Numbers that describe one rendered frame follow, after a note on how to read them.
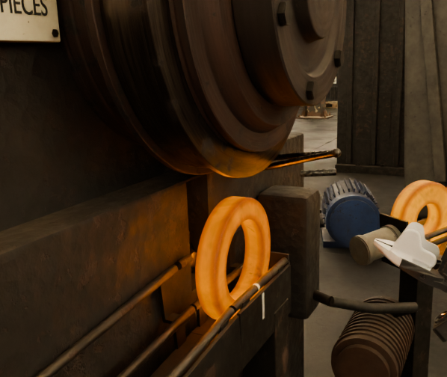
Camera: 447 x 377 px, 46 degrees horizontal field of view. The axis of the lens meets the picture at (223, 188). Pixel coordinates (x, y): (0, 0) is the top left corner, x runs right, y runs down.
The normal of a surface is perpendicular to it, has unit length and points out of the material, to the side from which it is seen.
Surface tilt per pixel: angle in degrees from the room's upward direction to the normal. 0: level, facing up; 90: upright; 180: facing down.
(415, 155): 90
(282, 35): 90
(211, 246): 60
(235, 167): 90
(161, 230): 90
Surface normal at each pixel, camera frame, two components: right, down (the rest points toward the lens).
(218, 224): -0.32, -0.63
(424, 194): 0.46, 0.19
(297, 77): 0.88, 0.07
